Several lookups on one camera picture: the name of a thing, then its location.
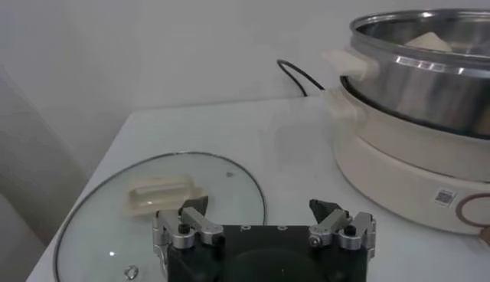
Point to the white steamed baozi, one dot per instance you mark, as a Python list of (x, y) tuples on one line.
[(428, 41)]

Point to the perforated steel steamer basket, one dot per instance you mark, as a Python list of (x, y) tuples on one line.
[(421, 88)]

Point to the round glass pot lid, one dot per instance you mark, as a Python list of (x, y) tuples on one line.
[(115, 230)]

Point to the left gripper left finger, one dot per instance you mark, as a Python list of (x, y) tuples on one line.
[(191, 230)]

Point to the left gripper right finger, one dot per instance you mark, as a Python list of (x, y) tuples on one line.
[(340, 230)]

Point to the cream electric cooking pot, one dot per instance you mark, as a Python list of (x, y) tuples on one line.
[(402, 172)]

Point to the white rectangular table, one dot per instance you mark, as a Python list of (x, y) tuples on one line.
[(298, 153)]

